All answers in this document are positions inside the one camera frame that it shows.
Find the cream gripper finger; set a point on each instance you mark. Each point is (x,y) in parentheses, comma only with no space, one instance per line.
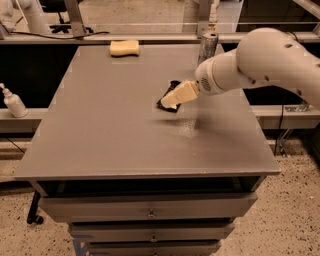
(184,92)

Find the black rxbar chocolate bar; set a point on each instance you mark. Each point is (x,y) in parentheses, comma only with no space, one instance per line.
(160,103)

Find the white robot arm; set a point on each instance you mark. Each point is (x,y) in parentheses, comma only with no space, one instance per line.
(264,57)

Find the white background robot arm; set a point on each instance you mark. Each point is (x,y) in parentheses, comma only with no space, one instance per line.
(31,11)

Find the silver redbull can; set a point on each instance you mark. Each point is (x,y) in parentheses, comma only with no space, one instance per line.
(209,42)

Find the yellow sponge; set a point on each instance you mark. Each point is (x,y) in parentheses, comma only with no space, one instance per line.
(124,48)

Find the grey drawer cabinet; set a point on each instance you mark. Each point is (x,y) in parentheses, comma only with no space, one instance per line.
(103,135)

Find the top grey drawer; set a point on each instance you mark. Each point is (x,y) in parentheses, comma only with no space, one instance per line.
(150,207)

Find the grey drawer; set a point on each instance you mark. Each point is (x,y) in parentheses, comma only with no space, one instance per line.
(173,248)
(150,207)
(151,232)

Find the black office chair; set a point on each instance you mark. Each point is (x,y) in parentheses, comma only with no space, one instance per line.
(58,7)

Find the white pump bottle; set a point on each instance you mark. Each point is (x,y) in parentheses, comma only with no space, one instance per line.
(13,103)

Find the middle grey drawer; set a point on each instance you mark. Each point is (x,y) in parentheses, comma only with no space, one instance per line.
(151,232)

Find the bottom grey drawer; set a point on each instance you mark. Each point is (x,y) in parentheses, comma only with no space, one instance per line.
(173,248)

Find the black caster leg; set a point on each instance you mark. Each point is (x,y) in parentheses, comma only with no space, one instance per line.
(33,217)

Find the grey metal frame post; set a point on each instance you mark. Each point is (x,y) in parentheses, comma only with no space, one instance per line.
(77,26)

